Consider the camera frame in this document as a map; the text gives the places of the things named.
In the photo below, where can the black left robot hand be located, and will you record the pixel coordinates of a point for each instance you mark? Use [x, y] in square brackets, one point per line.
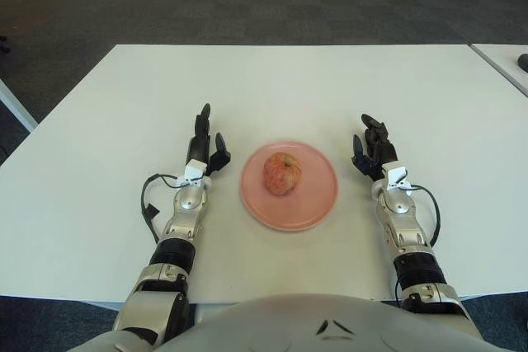
[200, 150]

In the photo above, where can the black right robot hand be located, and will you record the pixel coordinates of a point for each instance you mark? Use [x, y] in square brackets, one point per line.
[381, 152]

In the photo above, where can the red yellow apple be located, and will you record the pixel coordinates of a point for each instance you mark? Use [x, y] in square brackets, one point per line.
[281, 175]

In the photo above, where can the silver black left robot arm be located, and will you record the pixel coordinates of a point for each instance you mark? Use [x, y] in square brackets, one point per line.
[187, 203]

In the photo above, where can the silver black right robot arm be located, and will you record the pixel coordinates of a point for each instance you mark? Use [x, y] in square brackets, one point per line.
[398, 207]

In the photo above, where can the pink round plate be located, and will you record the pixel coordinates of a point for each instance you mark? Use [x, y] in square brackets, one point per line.
[313, 203]

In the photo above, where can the white neighbouring table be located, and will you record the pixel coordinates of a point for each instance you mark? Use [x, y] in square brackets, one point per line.
[503, 60]

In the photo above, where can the grey handheld controller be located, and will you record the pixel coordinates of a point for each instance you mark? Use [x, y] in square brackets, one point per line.
[524, 62]

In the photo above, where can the silver robot torso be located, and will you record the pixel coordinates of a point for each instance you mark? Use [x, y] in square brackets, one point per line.
[288, 323]

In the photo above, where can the white table frame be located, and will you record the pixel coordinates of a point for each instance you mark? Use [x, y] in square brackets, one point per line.
[16, 108]

